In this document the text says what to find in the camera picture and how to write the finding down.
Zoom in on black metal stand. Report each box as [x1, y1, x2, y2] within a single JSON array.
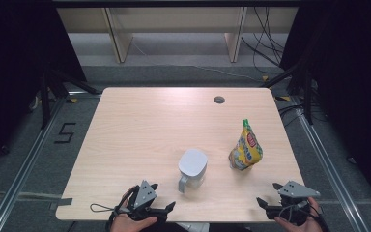
[[39, 64, 101, 131], [260, 61, 315, 126]]

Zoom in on person's right hand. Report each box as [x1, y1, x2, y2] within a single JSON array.
[[273, 196, 324, 232]]

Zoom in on yellow green snack bag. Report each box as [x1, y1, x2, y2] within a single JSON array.
[[228, 118, 264, 172]]

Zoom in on white shelf unit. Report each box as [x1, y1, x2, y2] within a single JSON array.
[[56, 6, 300, 64]]

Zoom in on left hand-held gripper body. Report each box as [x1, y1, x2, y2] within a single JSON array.
[[127, 180, 169, 224]]

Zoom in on grey tape strip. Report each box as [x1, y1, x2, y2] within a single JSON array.
[[49, 197, 73, 211]]

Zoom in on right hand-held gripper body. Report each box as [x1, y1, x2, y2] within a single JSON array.
[[266, 180, 322, 226]]

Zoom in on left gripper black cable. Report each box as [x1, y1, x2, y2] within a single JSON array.
[[89, 202, 125, 232]]

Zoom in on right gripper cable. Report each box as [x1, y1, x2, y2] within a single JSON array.
[[278, 200, 331, 232]]

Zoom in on black floor cables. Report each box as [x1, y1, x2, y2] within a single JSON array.
[[241, 6, 287, 67]]

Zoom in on white pitcher with grey handle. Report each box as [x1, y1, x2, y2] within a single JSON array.
[[177, 148, 209, 194]]

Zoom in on person's left hand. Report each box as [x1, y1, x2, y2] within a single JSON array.
[[110, 186, 158, 232]]

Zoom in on black curtain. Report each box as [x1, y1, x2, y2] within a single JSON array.
[[279, 0, 371, 217], [0, 0, 87, 177]]

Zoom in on aluminium floor rail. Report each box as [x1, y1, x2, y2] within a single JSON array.
[[290, 96, 369, 232], [0, 96, 66, 232]]

